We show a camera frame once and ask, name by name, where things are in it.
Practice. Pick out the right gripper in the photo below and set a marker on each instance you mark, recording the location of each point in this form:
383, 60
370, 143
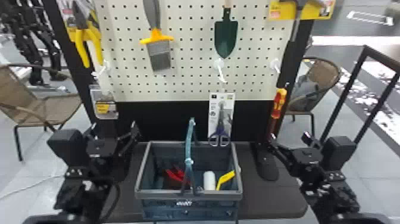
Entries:
307, 161

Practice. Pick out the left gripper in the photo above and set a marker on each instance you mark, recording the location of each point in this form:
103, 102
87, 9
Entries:
103, 153

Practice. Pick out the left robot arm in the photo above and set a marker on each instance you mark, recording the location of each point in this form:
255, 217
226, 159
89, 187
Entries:
79, 197

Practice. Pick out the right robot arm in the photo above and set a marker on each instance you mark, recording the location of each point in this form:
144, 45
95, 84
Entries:
334, 200

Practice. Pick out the clear packet with yellow label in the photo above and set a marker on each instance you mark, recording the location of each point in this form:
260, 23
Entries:
103, 104

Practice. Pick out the red yellow screwdriver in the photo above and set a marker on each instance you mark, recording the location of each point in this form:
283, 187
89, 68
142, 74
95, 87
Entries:
278, 101

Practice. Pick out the beige mesh chair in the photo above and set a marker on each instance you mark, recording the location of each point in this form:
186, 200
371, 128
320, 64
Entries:
37, 103
315, 83

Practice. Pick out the red pliers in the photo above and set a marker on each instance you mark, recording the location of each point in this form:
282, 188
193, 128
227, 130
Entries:
175, 175

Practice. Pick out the blue scissors on card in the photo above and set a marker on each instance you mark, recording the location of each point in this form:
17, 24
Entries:
220, 112

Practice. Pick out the white paint roller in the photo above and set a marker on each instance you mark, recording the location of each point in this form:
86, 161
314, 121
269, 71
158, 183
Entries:
209, 180

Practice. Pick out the white pegboard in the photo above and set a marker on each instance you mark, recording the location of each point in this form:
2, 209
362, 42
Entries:
190, 81

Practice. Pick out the yellow paint brush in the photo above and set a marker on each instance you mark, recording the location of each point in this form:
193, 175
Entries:
159, 50

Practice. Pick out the yellow pliers on card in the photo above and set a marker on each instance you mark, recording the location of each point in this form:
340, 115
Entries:
83, 37

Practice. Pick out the blue basket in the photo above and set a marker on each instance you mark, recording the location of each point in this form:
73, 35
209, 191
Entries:
187, 200

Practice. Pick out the green garden trowel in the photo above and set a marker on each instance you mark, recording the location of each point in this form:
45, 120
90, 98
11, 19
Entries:
225, 37

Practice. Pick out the tool on yellow card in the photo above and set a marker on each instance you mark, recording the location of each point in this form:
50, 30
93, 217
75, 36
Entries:
282, 11

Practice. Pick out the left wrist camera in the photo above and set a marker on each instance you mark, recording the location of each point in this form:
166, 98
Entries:
67, 146

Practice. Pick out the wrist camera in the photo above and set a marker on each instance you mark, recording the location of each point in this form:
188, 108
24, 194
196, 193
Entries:
339, 153
67, 146

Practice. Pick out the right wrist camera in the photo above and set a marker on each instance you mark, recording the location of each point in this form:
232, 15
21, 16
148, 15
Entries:
339, 153

